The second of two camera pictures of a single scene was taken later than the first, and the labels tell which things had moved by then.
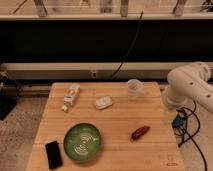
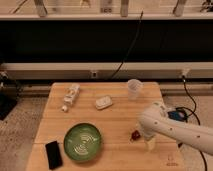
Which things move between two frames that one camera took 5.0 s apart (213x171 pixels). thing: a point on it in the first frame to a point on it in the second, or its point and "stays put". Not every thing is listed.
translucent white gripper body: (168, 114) to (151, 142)
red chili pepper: (139, 132) stays put
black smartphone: (53, 155) stays put
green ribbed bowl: (82, 142) stays put
